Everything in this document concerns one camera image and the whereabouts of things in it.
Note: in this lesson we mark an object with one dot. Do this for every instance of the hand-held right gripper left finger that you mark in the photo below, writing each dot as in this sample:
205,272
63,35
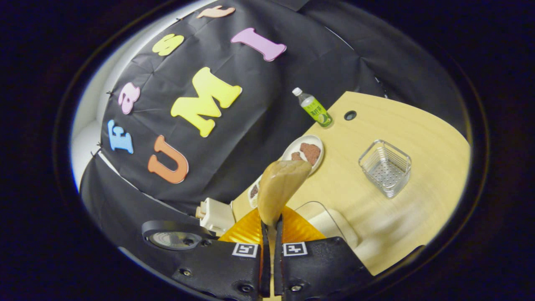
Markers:
225,271

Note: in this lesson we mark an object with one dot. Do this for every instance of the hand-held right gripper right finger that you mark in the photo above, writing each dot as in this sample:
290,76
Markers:
317,267

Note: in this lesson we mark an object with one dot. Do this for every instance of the cream rice box clear lid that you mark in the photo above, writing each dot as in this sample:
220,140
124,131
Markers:
334,225

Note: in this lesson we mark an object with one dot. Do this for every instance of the dark grey rice cooker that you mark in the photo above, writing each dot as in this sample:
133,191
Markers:
175,239

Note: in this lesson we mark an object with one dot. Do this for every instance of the wooden spoon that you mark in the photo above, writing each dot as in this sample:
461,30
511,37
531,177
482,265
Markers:
280,188

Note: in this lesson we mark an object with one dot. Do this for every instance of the metal chopstick holder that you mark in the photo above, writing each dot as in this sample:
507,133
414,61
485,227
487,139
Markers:
386,175

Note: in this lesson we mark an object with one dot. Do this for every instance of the toast slice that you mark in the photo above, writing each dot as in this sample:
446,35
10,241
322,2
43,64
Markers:
200,213
203,205

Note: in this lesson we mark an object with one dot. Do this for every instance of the white divided bean dish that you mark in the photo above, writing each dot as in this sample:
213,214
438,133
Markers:
253,191

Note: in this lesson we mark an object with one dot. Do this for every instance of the brown meat piece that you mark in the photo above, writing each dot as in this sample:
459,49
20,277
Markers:
296,156
311,152

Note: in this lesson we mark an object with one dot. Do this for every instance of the round white plate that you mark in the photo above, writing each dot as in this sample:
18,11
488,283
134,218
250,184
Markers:
294,146

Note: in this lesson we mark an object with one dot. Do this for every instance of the green label drink bottle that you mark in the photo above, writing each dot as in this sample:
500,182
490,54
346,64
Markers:
315,109

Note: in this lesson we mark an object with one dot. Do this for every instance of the black backdrop cloth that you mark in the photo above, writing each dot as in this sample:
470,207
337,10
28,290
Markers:
259,104

